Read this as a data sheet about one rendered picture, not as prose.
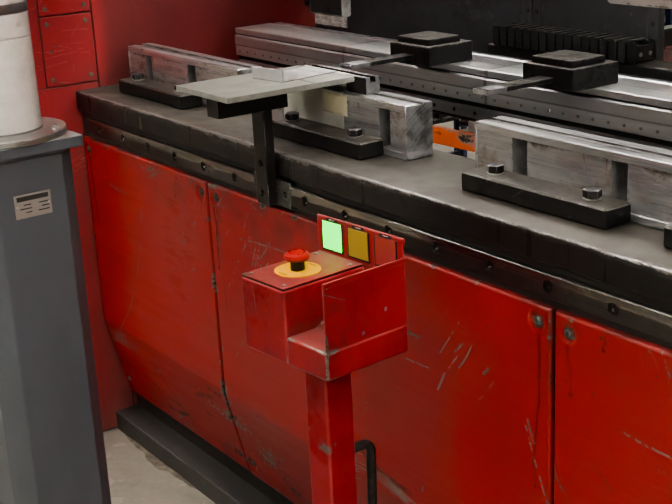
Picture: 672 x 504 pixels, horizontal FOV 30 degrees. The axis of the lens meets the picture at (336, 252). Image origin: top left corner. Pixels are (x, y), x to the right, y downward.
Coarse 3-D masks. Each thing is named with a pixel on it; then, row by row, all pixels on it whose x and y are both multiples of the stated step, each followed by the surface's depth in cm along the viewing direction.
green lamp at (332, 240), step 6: (324, 222) 197; (330, 222) 196; (324, 228) 197; (330, 228) 196; (336, 228) 195; (324, 234) 198; (330, 234) 196; (336, 234) 195; (324, 240) 198; (330, 240) 197; (336, 240) 196; (324, 246) 198; (330, 246) 197; (336, 246) 196
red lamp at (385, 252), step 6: (378, 240) 188; (384, 240) 187; (390, 240) 186; (378, 246) 188; (384, 246) 187; (390, 246) 186; (378, 252) 188; (384, 252) 187; (390, 252) 186; (378, 258) 189; (384, 258) 188; (390, 258) 186; (378, 264) 189
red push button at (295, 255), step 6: (288, 252) 190; (294, 252) 190; (300, 252) 190; (306, 252) 190; (288, 258) 189; (294, 258) 189; (300, 258) 189; (306, 258) 189; (294, 264) 190; (300, 264) 190; (294, 270) 190; (300, 270) 190
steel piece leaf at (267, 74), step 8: (256, 72) 225; (264, 72) 223; (272, 72) 221; (280, 72) 220; (288, 72) 229; (296, 72) 228; (304, 72) 228; (312, 72) 228; (320, 72) 227; (272, 80) 222; (280, 80) 220; (288, 80) 221
